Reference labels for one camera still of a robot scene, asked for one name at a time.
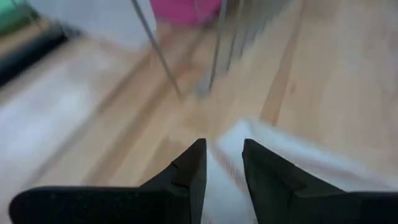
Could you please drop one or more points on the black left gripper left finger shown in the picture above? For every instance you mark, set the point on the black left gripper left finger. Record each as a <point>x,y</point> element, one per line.
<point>124,205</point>

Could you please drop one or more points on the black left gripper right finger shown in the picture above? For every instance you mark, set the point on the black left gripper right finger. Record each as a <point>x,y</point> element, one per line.
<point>295,202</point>

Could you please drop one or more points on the white striped dish towel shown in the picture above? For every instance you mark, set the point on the white striped dish towel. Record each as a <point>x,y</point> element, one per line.
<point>225,199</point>

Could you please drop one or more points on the pink plate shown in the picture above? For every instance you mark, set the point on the pink plate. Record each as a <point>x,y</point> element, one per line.
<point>183,11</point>

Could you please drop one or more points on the light green plate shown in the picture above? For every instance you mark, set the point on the light green plate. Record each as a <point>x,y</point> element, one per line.
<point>12,14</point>

